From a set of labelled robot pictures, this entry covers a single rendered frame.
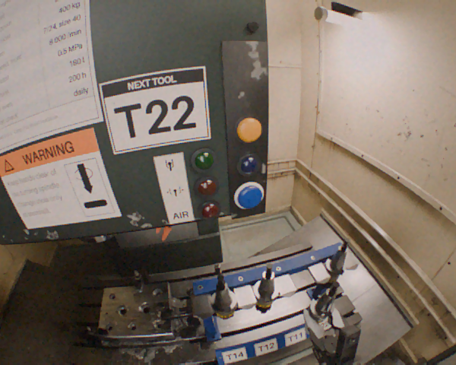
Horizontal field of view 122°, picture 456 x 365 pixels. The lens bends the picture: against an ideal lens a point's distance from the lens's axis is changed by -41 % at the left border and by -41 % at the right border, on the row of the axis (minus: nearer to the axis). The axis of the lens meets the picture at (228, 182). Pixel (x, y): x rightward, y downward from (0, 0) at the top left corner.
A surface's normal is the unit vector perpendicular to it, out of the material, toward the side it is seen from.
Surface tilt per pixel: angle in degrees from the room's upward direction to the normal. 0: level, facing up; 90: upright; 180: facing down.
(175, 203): 90
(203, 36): 90
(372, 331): 24
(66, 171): 90
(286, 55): 90
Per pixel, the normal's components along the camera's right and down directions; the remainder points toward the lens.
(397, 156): -0.97, 0.16
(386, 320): -0.44, -0.72
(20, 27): 0.23, 0.47
